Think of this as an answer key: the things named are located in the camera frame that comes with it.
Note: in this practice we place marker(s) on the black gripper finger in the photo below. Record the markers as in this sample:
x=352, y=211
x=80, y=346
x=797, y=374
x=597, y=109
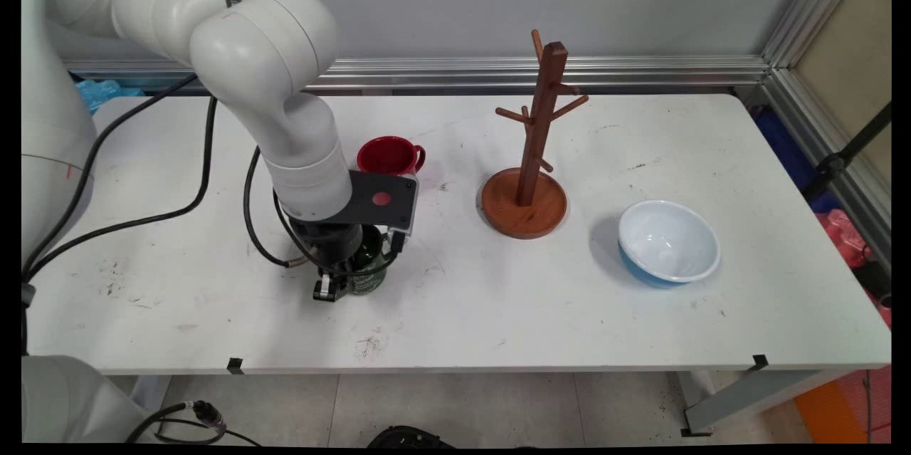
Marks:
x=327, y=290
x=376, y=245

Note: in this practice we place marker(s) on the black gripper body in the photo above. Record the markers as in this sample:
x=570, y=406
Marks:
x=331, y=241

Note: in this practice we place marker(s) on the green enamel mug white lettering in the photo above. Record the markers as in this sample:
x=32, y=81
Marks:
x=366, y=277

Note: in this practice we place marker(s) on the brown wooden mug tree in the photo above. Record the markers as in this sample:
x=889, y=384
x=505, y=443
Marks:
x=541, y=120

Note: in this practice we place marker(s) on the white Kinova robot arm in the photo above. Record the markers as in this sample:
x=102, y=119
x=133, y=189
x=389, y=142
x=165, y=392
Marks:
x=263, y=49

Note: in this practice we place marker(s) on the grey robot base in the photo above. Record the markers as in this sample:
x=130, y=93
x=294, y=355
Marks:
x=71, y=401

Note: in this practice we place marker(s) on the red enamel mug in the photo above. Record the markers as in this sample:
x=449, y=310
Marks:
x=388, y=154

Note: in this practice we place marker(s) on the black tape strip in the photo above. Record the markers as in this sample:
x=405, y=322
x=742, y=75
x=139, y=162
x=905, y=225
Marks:
x=235, y=365
x=759, y=362

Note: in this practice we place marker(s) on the black round floor object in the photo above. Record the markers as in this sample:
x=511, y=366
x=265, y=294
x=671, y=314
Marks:
x=409, y=437

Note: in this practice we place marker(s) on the blue plastic bag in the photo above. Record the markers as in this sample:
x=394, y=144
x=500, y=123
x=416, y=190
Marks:
x=107, y=92

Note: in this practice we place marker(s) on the white bowl blue outside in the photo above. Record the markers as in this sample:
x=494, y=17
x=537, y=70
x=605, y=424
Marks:
x=665, y=241

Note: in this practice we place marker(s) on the grey table leg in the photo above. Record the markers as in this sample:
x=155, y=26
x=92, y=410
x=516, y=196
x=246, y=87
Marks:
x=754, y=398

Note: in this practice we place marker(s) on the blue plastic bin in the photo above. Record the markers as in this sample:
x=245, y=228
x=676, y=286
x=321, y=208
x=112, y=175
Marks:
x=779, y=145

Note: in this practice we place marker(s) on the red plastic bag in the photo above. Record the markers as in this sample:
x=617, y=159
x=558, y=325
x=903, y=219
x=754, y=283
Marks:
x=843, y=238

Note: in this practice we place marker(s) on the black tripod pole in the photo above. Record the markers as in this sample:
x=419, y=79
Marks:
x=843, y=154

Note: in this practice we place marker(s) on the orange floor mat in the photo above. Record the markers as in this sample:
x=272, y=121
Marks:
x=829, y=409

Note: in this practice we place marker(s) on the beige partition panel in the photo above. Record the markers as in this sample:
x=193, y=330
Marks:
x=847, y=49

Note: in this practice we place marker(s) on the wrist camera with black bracket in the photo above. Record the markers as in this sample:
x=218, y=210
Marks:
x=381, y=199

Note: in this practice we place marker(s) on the long horizontal aluminium rail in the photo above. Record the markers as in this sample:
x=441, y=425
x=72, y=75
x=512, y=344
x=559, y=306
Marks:
x=569, y=72

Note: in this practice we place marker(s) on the aluminium corner frame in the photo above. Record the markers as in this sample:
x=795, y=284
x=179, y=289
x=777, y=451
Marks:
x=797, y=85

